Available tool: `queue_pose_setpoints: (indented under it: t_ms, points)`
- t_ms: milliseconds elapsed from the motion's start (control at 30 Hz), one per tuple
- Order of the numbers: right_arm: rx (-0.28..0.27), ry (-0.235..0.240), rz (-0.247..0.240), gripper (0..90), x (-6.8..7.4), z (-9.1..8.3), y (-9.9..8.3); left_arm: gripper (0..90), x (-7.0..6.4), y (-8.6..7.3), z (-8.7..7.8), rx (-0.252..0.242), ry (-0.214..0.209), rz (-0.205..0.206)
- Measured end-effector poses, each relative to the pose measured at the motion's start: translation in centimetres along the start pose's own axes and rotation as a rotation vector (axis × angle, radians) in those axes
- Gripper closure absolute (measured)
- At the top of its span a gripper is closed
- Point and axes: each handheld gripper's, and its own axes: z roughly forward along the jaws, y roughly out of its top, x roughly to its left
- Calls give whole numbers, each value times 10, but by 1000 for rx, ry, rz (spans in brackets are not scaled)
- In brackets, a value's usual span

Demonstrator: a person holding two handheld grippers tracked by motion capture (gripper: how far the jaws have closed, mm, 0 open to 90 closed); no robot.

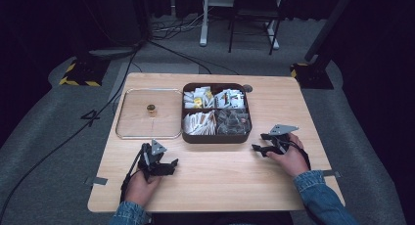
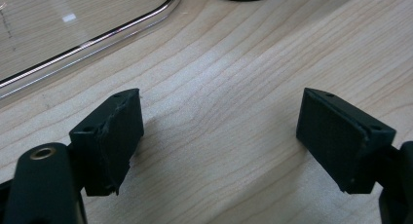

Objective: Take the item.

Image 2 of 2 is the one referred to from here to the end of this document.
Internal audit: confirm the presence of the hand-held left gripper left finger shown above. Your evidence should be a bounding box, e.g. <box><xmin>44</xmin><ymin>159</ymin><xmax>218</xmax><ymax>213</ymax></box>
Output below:
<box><xmin>68</xmin><ymin>88</ymin><xmax>145</xmax><ymax>197</ymax></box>

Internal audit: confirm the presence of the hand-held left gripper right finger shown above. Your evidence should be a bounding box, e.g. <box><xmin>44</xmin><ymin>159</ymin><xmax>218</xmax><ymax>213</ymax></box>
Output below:
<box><xmin>295</xmin><ymin>87</ymin><xmax>397</xmax><ymax>195</ymax></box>

